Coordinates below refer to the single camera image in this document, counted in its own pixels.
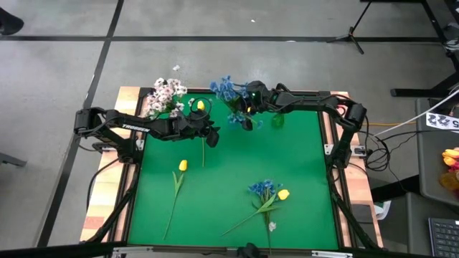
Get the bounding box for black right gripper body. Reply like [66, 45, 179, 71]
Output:
[247, 80, 276, 113]

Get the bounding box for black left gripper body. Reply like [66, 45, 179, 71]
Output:
[174, 121, 212, 140]

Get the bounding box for white artificial flower bunch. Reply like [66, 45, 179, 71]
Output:
[163, 77, 189, 100]
[143, 103, 180, 120]
[145, 84, 173, 114]

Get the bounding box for yellow artificial tulip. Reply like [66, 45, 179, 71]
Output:
[220, 188, 290, 237]
[163, 159, 189, 241]
[195, 100, 207, 168]

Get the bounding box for blue textured glass vase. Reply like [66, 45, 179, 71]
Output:
[222, 103, 236, 125]

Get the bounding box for green glass vase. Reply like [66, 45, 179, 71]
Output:
[271, 113, 286, 129]

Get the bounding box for spare yellow orange flowers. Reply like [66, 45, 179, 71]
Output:
[440, 147, 459, 191]

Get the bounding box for green table mat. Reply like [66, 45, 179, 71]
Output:
[127, 92, 340, 251]

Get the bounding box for black tripod stand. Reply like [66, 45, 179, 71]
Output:
[326, 0, 378, 55]

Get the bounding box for black stand base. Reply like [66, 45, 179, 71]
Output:
[389, 0, 459, 100]

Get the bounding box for white printed label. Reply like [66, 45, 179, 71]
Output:
[425, 112, 459, 130]

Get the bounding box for gray storage bin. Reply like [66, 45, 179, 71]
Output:
[415, 98, 459, 207]

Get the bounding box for gray metal foot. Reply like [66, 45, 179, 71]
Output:
[0, 152, 28, 168]

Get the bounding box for gray side desk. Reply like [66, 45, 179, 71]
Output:
[407, 192, 459, 258]

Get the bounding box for person's shoe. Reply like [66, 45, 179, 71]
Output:
[0, 6, 25, 36]

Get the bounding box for black keyboard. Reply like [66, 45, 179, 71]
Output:
[427, 217, 459, 258]

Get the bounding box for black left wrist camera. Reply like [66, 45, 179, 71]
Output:
[184, 113, 204, 125]

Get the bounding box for black table frame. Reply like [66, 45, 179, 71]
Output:
[80, 87, 384, 252]

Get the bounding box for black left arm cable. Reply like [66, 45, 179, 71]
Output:
[85, 157, 121, 212]

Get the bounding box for black cable bundle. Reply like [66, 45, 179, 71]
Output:
[364, 130, 419, 173]

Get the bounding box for white cable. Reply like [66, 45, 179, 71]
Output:
[372, 87, 459, 138]

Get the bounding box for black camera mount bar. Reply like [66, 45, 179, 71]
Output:
[0, 240, 125, 258]

